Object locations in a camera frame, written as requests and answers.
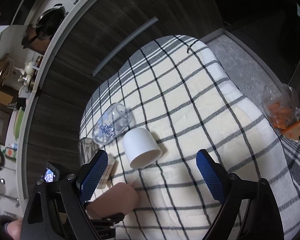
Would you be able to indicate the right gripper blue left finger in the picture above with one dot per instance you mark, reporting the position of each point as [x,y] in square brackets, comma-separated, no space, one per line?
[33,216]

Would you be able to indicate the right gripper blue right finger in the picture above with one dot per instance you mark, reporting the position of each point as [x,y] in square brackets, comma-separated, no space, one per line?
[262,218]

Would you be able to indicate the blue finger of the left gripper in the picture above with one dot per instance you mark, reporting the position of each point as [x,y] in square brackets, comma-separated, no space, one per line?
[109,221]

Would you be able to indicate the pink plastic cup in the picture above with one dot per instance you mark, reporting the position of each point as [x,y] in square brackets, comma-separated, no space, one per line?
[121,198]

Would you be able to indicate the grey transparent square cup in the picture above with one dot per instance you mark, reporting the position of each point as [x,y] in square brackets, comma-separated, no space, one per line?
[87,149]

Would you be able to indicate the white plastic cup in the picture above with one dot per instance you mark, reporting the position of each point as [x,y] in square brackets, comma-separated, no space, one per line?
[140,148]

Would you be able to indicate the person's left hand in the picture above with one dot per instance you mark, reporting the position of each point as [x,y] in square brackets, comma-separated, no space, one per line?
[13,229]

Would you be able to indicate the green dish soap bottle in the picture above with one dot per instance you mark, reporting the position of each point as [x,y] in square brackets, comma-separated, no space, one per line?
[9,152]

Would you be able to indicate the clear glass printed bottle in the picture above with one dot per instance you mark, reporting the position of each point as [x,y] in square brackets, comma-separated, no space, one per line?
[115,119]

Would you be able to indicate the green plastic basin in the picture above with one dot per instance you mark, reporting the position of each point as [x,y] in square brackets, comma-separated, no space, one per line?
[18,122]

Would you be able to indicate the checked white tablecloth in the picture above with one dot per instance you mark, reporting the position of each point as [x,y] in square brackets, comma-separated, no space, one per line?
[177,89]

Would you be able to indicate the plastic bag with carrots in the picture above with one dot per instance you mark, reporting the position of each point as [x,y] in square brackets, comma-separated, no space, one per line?
[283,109]

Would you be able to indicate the wooden cutting board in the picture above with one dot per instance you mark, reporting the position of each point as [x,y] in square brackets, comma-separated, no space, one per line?
[38,45]

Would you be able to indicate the black wok with lid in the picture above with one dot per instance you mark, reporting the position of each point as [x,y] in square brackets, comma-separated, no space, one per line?
[47,24]

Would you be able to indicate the grey drawer handle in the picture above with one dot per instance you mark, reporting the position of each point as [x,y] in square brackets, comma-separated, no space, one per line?
[125,42]

